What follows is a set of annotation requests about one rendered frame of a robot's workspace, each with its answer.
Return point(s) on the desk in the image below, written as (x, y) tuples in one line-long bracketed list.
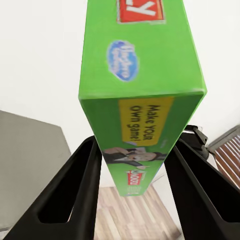
[(31, 153)]

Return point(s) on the fixed window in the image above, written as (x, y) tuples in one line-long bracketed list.
[(227, 154)]

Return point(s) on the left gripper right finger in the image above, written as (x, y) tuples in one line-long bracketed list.
[(207, 203)]

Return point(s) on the board game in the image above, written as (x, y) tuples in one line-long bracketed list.
[(141, 82)]

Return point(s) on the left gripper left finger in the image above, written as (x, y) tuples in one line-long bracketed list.
[(66, 209)]

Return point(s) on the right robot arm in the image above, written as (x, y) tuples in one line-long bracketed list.
[(193, 135)]

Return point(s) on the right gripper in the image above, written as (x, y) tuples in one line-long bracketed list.
[(197, 140)]

